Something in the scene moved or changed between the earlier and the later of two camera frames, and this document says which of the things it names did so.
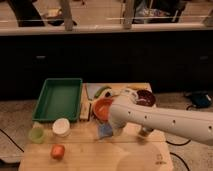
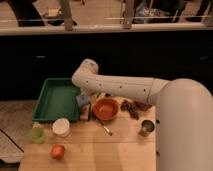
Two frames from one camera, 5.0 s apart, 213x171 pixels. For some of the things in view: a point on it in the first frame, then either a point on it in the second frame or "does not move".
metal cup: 144,131 does not move
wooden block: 85,111 does not move
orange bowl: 102,107 does not move
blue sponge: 105,130 to 83,99
